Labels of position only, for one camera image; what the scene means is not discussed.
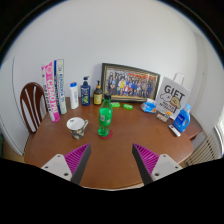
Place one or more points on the small rubik cube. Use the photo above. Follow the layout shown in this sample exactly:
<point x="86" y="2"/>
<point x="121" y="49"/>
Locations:
<point x="168" y="114"/>

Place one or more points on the pink shuttlecock tube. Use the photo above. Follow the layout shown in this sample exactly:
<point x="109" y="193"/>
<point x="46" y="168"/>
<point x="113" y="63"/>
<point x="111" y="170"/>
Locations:
<point x="49" y="91"/>

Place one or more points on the framed group photo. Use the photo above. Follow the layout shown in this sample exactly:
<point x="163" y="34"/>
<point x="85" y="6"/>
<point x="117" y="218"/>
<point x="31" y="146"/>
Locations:
<point x="128" y="84"/>

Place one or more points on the white remote control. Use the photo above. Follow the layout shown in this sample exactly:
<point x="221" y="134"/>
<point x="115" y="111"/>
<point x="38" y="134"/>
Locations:
<point x="174" y="130"/>

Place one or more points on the green soap box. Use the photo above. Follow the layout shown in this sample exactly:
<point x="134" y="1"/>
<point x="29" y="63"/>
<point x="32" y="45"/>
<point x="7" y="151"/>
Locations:
<point x="115" y="104"/>
<point x="128" y="106"/>

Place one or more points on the white lotion bottle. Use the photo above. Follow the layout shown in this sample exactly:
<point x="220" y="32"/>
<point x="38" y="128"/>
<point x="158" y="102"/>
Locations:
<point x="74" y="101"/>

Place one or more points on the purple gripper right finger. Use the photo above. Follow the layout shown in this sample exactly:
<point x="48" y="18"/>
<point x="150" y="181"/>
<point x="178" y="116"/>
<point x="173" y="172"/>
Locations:
<point x="152" y="166"/>

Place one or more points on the dark blue pump bottle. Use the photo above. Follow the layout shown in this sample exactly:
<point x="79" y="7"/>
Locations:
<point x="85" y="92"/>

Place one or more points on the white green shuttlecock tube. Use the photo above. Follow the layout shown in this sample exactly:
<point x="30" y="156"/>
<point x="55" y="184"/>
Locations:
<point x="59" y="85"/>

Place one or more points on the white gift paper bag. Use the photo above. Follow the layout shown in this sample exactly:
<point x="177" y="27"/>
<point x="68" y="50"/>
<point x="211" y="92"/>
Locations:
<point x="172" y="96"/>

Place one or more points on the red round coaster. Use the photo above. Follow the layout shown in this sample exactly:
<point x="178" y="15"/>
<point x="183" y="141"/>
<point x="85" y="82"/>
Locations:
<point x="109" y="136"/>

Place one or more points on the patterned ceramic mug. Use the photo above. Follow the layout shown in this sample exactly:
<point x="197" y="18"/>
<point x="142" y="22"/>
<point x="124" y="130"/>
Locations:
<point x="77" y="125"/>

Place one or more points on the green plastic bottle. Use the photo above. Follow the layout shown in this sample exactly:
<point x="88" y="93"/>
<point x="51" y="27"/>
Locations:
<point x="105" y="116"/>

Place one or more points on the green soap box left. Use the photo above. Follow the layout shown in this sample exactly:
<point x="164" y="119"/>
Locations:
<point x="115" y="104"/>

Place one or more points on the white radiator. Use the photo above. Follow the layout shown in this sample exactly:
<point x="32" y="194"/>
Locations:
<point x="205" y="149"/>

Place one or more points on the blue detergent bottle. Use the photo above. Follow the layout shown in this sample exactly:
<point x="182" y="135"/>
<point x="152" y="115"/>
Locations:
<point x="182" y="121"/>

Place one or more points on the amber pump bottle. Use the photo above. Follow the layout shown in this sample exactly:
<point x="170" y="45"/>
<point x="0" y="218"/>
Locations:
<point x="97" y="95"/>

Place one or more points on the wooden chair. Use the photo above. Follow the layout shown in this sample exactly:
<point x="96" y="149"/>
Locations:
<point x="33" y="106"/>

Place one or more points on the small snack packet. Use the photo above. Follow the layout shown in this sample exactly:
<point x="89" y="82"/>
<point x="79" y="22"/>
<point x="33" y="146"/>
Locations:
<point x="163" y="118"/>

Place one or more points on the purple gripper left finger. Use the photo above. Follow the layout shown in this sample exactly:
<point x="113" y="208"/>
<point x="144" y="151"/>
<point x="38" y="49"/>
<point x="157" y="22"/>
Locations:
<point x="70" y="166"/>

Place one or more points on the blue tissue pack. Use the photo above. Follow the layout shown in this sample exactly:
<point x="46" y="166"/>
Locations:
<point x="149" y="106"/>

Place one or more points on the green soap box right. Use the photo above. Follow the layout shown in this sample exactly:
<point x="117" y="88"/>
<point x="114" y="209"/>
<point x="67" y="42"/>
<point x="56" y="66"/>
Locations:
<point x="128" y="106"/>

